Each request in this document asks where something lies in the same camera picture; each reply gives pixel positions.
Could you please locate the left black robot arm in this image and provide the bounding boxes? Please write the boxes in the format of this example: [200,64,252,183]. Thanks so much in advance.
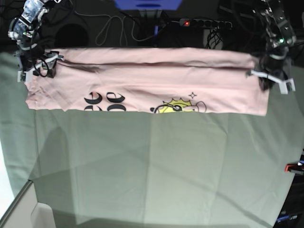
[247,0,296,95]

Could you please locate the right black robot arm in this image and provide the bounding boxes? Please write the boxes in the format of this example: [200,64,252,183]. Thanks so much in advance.
[8,0,63,82]

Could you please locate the black power strip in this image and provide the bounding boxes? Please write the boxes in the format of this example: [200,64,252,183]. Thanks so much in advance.
[179,19,233,30]

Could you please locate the blue box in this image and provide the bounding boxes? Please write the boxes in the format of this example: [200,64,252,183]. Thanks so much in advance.
[114,0,182,10]

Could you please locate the right red black clamp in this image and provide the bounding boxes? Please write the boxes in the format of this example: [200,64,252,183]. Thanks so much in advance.
[285,161,304,175]

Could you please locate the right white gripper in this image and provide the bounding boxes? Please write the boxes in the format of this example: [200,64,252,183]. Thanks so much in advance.
[14,50,64,83]

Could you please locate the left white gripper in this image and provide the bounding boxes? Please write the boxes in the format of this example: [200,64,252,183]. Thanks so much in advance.
[246,69,296,95]

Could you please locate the white cable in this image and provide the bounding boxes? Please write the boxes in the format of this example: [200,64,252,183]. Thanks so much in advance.
[68,0,155,46]

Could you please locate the pink t-shirt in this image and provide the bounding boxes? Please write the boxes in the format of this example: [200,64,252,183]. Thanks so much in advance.
[26,47,269,116]

